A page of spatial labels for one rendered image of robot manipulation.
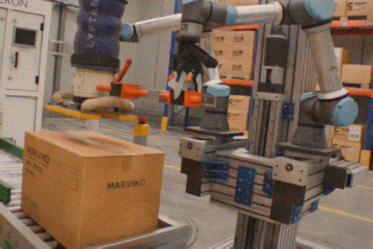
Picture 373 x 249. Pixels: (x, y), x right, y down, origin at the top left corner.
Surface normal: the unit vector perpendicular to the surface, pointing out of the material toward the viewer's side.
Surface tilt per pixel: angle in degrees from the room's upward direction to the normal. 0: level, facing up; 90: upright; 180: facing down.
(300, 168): 90
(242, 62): 90
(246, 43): 90
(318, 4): 83
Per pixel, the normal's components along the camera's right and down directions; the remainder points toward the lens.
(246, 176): -0.68, -0.03
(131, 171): 0.64, 0.11
